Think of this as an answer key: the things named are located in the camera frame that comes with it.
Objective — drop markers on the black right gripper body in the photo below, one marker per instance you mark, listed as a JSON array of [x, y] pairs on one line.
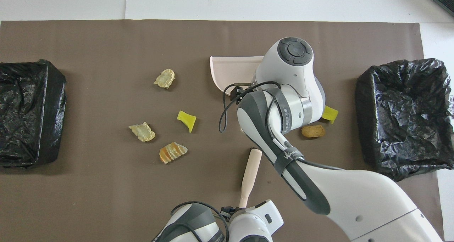
[[240, 93]]

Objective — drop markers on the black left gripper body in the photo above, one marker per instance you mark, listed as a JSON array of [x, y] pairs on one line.
[[229, 212]]

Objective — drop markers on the beige plastic dustpan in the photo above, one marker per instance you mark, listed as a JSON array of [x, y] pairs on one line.
[[230, 72]]

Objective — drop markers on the beige hand brush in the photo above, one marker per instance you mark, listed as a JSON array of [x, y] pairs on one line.
[[252, 164]]

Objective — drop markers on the bright yellow wedge sponge scrap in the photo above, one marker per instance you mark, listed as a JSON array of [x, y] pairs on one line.
[[187, 120]]

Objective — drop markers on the pale yellow ridged foam scrap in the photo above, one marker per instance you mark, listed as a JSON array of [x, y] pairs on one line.
[[165, 78]]

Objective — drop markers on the brown potato shaped scrap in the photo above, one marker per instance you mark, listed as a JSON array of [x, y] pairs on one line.
[[313, 131]]

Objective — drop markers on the orange striped foam scrap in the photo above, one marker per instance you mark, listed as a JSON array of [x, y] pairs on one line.
[[172, 152]]

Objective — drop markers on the yellow arched sponge scrap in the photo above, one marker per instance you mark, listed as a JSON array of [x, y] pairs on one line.
[[331, 114]]

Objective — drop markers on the pale olive foam scrap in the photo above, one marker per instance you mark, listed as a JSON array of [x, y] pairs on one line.
[[142, 132]]

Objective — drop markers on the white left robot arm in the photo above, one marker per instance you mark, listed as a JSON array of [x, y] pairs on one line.
[[255, 224]]

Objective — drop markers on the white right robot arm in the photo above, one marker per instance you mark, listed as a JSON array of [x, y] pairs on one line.
[[294, 75]]

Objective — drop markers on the open crumpled black bag bin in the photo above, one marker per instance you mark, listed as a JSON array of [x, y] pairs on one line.
[[390, 93]]

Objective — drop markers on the flat black bag covered bin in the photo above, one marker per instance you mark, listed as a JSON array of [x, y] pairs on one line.
[[35, 135]]

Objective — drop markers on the brown paper table mat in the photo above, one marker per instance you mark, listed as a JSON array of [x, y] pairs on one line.
[[106, 199]]

